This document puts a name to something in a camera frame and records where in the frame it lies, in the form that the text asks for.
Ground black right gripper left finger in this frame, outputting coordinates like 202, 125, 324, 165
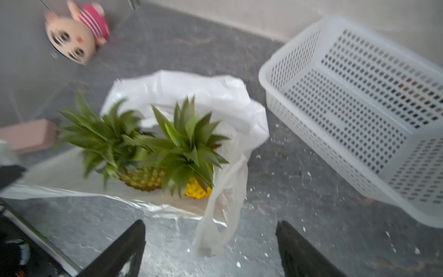
78, 219, 146, 277

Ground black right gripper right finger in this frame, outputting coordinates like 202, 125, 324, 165
276, 220, 346, 277

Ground yellow pineapple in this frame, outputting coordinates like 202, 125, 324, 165
135, 98, 229, 200

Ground white plastic bag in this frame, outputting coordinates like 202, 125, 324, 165
1, 70, 269, 257

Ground pink block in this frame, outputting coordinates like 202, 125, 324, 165
1, 119, 57, 154

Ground white plastic perforated basket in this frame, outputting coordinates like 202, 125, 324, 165
259, 16, 443, 228

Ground pink plush doll toy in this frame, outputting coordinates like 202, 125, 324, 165
45, 1, 110, 65

